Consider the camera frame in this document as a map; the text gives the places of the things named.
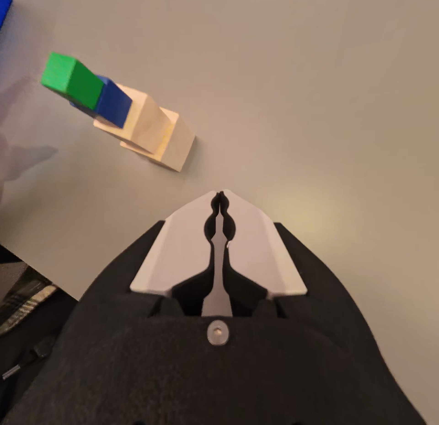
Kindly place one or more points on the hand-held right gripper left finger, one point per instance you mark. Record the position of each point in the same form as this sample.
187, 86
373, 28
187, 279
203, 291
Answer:
178, 253

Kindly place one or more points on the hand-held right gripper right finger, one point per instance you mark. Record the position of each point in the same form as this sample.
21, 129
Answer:
260, 253

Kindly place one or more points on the green wooden cube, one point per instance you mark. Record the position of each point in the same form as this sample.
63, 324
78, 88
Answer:
68, 76

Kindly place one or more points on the natural wooden cube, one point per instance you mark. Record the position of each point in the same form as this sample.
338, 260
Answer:
178, 147
147, 123

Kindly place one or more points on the blue wooden cube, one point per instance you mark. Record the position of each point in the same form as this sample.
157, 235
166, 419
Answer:
115, 104
4, 9

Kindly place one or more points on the black garment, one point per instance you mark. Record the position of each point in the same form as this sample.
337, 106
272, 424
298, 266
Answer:
20, 349

